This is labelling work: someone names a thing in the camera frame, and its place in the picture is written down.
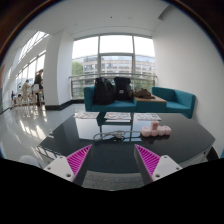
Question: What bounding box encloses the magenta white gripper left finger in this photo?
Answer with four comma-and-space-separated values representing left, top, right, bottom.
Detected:
44, 145, 92, 186

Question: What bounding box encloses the wooden sofa side tray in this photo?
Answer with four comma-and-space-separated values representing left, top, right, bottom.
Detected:
134, 95, 167, 103

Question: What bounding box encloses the left magazine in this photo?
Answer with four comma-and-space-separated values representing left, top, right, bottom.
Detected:
74, 112, 99, 119

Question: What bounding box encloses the pink power strip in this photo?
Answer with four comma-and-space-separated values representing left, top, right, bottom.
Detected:
140, 126, 172, 137

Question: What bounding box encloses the seated person in light top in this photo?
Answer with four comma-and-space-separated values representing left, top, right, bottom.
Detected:
22, 79, 32, 103

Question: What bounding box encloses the black backpack right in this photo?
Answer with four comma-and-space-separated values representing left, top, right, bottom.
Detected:
114, 77, 131, 101

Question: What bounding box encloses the right magazine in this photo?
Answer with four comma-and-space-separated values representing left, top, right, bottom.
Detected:
135, 113, 162, 121

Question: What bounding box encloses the grey coiled cable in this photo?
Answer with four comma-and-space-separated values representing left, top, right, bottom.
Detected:
92, 130, 142, 143

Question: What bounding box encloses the black backpack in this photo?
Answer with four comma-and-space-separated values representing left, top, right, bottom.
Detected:
93, 77, 115, 105
114, 77, 131, 101

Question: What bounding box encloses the teal sofa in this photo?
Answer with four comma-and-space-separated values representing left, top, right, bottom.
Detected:
84, 86, 196, 118

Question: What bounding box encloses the black backpack left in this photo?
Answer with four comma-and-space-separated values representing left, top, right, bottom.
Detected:
93, 77, 115, 105

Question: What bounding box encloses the magazine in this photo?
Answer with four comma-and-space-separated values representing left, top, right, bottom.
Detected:
74, 112, 99, 119
135, 113, 162, 121
104, 112, 131, 121

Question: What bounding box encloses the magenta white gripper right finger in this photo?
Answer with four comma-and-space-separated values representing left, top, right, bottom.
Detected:
134, 145, 182, 185

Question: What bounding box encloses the middle magazine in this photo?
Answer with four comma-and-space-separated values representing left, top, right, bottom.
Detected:
104, 112, 131, 121

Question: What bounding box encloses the black glossy coffee table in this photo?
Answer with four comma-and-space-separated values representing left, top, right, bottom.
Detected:
37, 113, 215, 174

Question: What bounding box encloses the pink charger plug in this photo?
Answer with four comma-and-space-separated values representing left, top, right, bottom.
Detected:
151, 121, 159, 130

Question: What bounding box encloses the standing person in black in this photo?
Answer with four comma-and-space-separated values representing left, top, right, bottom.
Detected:
34, 69, 43, 106

